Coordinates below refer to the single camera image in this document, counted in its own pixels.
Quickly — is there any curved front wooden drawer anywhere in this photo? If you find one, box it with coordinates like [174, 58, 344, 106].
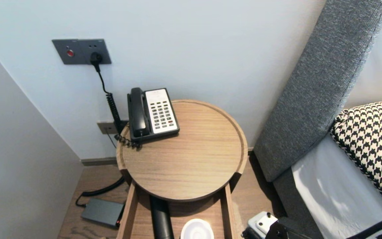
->
[116, 181, 239, 239]

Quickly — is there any long black rounded device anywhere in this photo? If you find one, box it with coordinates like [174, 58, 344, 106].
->
[150, 195, 175, 239]

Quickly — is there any white round puck device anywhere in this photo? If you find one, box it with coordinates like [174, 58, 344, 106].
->
[180, 218, 215, 239]

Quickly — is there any black telephone base white keypad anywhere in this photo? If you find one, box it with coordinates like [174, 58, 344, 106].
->
[127, 88, 180, 141]

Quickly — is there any round wooden bedside table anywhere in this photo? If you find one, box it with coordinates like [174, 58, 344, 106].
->
[116, 99, 248, 202]

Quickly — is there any black telephone handset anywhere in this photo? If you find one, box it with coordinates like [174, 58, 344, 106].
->
[130, 88, 150, 138]

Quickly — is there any black power plug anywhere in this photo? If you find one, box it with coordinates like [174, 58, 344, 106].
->
[90, 52, 104, 73]

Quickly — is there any grey fabric headboard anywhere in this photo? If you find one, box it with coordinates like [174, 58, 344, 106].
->
[253, 0, 382, 183]

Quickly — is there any grey power adapter box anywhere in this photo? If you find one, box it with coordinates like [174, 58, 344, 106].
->
[81, 198, 125, 227]

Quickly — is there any grey fabric bed base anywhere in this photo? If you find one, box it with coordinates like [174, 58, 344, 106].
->
[273, 168, 321, 239]

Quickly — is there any white bed sheet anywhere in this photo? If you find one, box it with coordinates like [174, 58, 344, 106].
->
[291, 133, 382, 239]

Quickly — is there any black white houndstooth pillow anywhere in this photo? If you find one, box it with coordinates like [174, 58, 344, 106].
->
[330, 99, 382, 216]

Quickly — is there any black coiled telephone cord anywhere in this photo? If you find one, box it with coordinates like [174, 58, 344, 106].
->
[114, 132, 142, 149]

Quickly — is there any black coiled power cable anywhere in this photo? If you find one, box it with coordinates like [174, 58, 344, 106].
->
[76, 65, 128, 208]

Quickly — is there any thin black telephone wire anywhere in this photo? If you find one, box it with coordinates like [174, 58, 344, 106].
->
[106, 129, 117, 149]

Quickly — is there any beige low wall plate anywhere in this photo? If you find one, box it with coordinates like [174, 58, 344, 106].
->
[97, 121, 120, 135]

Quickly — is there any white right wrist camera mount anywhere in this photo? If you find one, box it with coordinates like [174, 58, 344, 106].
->
[247, 211, 278, 238]

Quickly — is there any dark grey wall socket panel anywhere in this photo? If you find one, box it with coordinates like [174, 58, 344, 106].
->
[52, 39, 112, 65]

